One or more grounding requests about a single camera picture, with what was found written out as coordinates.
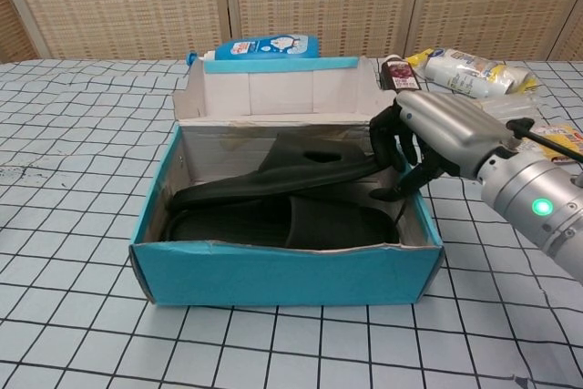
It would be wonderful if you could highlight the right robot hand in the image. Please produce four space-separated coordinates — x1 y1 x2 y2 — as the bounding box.
369 90 520 202

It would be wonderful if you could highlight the black slipper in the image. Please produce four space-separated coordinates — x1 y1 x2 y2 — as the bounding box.
171 131 402 208
163 195 397 251

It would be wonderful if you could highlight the blue cardboard shoe box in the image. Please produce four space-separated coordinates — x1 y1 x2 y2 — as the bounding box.
128 55 444 308

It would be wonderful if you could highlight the white yellow plastic package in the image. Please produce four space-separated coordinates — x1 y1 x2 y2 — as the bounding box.
404 46 541 99

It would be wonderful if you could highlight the dark juice bottle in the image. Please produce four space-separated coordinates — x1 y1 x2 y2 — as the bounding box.
380 55 423 92

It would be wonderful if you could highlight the yellow flat packet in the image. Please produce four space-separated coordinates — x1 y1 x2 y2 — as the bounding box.
532 122 583 165

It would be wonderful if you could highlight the blue detergent pump bottle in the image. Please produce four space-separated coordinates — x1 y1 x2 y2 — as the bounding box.
184 35 322 62

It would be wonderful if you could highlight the checkered tablecloth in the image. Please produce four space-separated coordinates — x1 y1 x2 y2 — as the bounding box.
0 58 583 389

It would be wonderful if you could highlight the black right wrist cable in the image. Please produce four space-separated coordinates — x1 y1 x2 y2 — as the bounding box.
507 118 583 153

